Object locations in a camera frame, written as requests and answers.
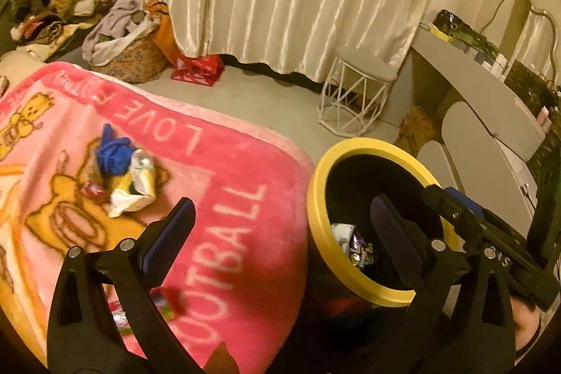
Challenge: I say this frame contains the orange noodle snack packet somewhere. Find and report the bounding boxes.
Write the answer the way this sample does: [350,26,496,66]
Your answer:
[109,287,188,335]

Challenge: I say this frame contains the white dressing table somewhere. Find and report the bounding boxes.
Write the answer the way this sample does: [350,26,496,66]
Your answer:
[412,8,561,164]

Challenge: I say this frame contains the yellow white snack bag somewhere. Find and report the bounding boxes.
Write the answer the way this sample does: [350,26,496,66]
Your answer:
[108,149,156,218]

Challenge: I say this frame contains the white plastic bag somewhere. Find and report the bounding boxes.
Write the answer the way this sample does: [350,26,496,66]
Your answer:
[331,223,356,256]

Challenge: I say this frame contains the purple candy wrapper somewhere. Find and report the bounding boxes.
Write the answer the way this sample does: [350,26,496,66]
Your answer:
[348,234,377,270]

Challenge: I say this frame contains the white chair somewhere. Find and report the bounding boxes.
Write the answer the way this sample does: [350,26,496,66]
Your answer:
[418,102,537,236]

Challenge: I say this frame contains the pink cartoon fleece blanket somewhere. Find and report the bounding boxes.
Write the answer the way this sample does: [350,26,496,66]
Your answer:
[1,63,313,373]

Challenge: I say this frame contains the white wire side stool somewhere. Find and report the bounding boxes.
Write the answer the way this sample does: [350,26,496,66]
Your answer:
[317,47,398,138]

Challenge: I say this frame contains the arched vanity mirror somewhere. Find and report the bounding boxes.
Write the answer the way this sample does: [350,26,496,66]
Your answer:
[478,0,560,89]

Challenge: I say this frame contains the yellow rimmed black trash bin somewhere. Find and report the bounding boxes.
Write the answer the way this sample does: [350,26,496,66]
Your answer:
[306,138,461,307]

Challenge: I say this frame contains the floral laundry basket with clothes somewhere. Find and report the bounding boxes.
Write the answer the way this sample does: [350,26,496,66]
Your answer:
[82,0,168,84]

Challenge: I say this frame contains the red plastic bag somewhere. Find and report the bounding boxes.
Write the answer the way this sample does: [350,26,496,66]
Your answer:
[170,55,224,86]

